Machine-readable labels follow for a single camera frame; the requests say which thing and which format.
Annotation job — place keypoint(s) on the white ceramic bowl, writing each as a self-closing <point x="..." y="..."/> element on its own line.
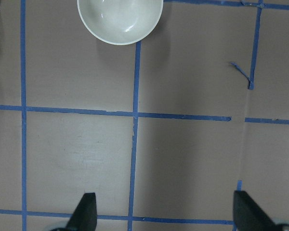
<point x="120" y="22"/>

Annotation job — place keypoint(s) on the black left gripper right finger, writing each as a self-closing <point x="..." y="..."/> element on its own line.
<point x="248" y="216"/>

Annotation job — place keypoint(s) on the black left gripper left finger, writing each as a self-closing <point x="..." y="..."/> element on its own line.
<point x="84" y="217"/>

